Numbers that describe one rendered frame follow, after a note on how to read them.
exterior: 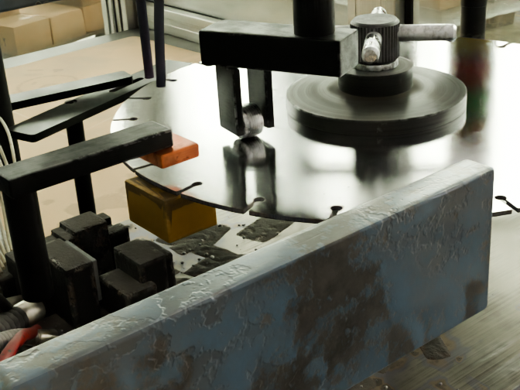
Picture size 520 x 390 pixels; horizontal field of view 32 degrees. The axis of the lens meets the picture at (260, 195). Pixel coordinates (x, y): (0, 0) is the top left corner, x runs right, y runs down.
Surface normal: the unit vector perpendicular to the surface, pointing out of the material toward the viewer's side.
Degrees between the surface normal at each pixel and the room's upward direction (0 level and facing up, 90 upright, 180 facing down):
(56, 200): 0
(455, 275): 90
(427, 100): 5
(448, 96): 5
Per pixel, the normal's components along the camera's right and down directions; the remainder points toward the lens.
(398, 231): 0.63, 0.29
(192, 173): -0.06, -0.91
